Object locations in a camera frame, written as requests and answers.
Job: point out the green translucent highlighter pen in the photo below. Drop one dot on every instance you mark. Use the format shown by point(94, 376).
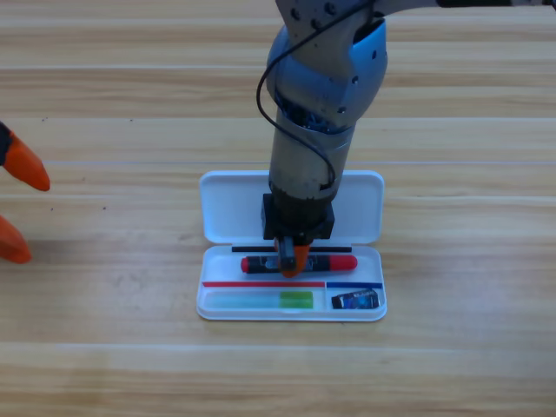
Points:
point(295, 300)

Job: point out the white Unitree pencil case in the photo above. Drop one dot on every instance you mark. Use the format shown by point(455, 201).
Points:
point(234, 208)

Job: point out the black blue eraser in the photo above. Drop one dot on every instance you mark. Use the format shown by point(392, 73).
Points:
point(356, 299)

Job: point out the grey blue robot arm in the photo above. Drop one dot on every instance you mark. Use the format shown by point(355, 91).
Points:
point(313, 152)

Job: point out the black red marker pen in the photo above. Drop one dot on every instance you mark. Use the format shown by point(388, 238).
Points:
point(339, 262)

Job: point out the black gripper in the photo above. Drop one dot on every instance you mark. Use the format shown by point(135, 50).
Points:
point(299, 221)
point(3, 145)

